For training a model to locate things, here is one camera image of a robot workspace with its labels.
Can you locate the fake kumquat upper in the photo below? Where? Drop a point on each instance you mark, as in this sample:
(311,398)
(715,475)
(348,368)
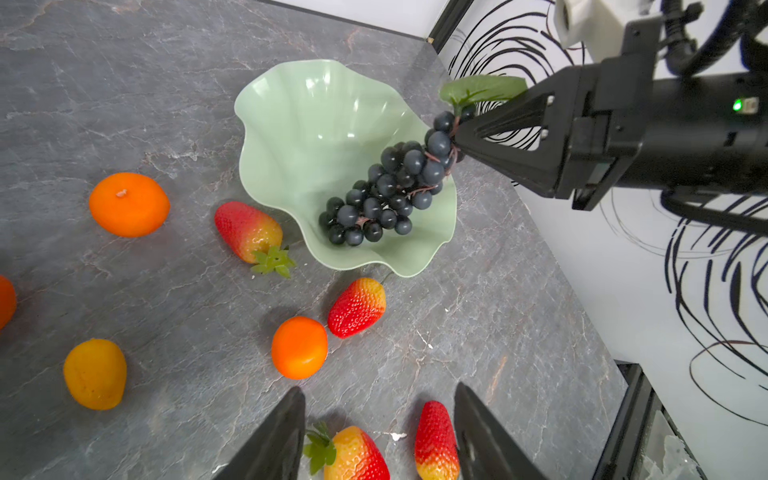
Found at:
(95,373)

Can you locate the fake strawberry beside bowl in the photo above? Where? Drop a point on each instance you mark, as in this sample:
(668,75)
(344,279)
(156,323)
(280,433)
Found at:
(255,237)

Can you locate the fake orange upper right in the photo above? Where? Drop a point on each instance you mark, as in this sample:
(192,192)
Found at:
(129,205)

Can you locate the dark fake grape bunch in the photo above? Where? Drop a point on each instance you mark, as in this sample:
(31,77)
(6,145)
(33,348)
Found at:
(410,174)

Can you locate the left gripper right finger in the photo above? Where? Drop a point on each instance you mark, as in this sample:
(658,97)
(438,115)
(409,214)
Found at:
(485,449)

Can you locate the light green wavy fruit bowl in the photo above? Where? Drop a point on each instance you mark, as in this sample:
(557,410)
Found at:
(313,128)

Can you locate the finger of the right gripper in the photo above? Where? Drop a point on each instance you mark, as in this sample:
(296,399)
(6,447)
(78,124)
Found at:
(523,136)

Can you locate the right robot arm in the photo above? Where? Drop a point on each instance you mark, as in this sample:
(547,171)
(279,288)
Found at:
(705,135)

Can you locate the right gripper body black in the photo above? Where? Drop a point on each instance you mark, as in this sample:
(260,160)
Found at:
(611,111)

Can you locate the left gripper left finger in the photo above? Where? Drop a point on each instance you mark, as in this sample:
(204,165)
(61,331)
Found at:
(275,449)

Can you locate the fake orange by bowl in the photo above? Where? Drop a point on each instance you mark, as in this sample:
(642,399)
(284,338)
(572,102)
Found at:
(299,348)

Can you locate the fake strawberry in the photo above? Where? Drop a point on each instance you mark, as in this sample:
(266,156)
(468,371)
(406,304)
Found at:
(349,454)
(358,308)
(435,447)
(255,237)

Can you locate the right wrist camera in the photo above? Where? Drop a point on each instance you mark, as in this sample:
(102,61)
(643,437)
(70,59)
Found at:
(599,24)

